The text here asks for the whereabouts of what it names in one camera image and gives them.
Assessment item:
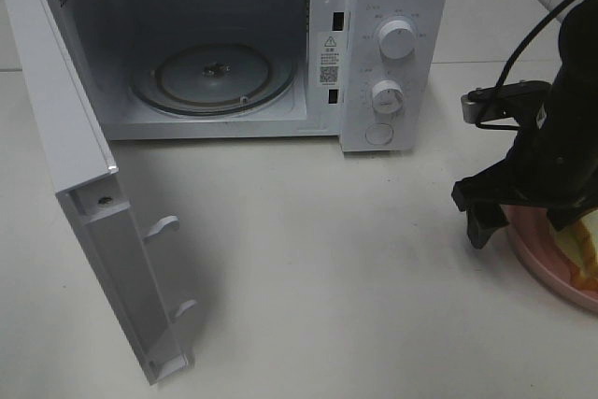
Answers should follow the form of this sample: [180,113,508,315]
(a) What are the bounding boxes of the glass microwave turntable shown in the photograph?
[131,43,296,117]

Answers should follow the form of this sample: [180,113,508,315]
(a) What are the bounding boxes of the white microwave knob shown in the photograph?
[378,18,416,60]
[372,79,404,115]

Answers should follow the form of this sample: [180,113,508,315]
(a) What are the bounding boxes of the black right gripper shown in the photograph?
[452,85,597,249]

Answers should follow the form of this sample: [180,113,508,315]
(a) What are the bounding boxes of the lower white microwave knob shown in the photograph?
[372,79,404,115]

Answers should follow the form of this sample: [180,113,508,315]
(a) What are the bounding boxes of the white bread sandwich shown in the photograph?
[550,210,597,292]

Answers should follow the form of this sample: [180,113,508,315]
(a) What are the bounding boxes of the pink round plate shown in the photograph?
[504,206,597,315]

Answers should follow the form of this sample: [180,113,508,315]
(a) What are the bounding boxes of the round white door button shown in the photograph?
[365,123,393,146]

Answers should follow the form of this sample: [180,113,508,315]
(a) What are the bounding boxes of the upper white microwave knob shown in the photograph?
[378,18,416,60]

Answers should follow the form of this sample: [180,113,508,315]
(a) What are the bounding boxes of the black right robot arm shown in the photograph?
[452,0,597,249]

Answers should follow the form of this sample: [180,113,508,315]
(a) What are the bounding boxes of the white microwave door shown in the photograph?
[5,0,192,384]

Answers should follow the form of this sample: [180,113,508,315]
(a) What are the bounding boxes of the white microwave oven body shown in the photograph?
[71,0,445,152]

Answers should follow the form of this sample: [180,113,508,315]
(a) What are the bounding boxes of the white warning label sticker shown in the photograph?
[316,31,346,88]

